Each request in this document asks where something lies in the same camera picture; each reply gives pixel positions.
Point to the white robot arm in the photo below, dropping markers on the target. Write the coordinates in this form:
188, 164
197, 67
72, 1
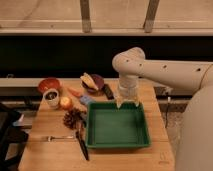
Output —
195, 150

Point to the black rectangular block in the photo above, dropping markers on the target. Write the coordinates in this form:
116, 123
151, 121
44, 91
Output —
108, 92

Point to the orange carrot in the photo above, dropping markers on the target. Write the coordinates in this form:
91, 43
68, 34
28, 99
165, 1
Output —
74, 92

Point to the white cup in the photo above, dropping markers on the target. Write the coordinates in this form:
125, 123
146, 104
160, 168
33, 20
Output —
51, 96

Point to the red yellow apple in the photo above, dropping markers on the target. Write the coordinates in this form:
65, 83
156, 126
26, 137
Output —
66, 103

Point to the blue sponge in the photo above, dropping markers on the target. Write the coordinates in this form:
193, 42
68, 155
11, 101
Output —
86, 100

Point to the green plastic tray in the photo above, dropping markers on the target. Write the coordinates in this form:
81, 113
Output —
108, 126

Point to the dark grape bunch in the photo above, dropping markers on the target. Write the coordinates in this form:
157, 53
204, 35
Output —
72, 119

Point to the red bowl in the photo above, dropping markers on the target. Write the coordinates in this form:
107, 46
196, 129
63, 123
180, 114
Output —
49, 83

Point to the black handled knife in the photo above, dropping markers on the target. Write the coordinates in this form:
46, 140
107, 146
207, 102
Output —
82, 144

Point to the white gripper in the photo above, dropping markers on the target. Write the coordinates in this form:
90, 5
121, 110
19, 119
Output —
127, 90

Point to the black chair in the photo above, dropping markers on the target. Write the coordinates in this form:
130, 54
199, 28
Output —
10, 134

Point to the silver fork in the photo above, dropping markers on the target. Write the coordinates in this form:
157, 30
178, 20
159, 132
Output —
59, 138

